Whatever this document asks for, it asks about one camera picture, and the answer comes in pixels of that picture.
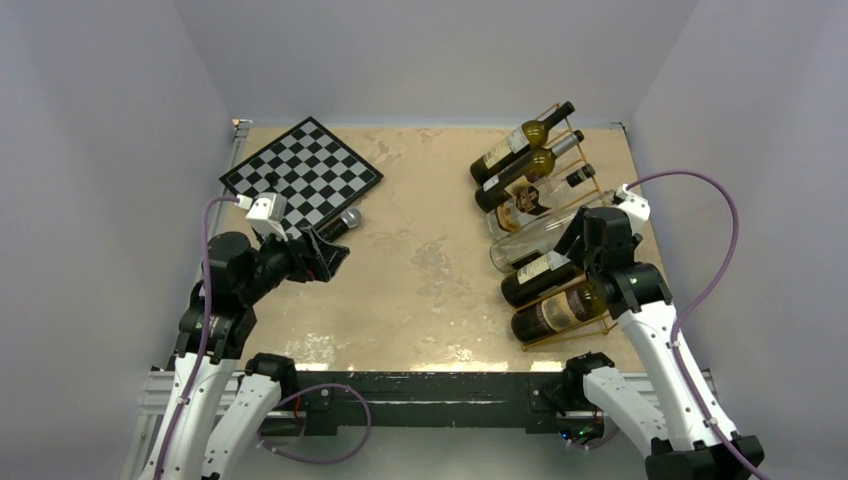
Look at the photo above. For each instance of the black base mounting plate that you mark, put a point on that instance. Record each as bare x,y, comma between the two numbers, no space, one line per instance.
536,403

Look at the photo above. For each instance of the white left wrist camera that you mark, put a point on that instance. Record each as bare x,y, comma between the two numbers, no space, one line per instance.
264,214

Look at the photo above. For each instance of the green wine bottle dark label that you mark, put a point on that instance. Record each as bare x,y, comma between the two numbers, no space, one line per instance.
522,173

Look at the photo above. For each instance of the black white chessboard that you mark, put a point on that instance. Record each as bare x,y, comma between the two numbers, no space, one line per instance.
318,174

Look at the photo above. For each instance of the clear square liquor bottle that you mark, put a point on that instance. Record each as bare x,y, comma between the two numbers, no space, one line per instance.
544,196

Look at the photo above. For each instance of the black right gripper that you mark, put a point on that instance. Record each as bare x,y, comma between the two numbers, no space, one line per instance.
575,227

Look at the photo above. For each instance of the black silver microphone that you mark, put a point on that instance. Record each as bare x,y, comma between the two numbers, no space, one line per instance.
349,219

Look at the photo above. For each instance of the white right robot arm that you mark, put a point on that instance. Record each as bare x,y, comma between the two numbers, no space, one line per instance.
685,434

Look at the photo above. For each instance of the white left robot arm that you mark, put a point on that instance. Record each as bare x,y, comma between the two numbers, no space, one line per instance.
196,439

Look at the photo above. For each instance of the tall dark green bottle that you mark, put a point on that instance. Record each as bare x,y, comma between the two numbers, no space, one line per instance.
531,281

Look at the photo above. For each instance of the clear glass bottle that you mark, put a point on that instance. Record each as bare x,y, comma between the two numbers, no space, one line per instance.
539,236

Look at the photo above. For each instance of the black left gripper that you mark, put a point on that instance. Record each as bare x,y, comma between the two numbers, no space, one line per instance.
310,256

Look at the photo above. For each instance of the gold wire wine rack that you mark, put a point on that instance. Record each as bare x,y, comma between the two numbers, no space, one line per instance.
601,325

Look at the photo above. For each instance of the green bottle silver neck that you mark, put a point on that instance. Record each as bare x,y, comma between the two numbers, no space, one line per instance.
569,308

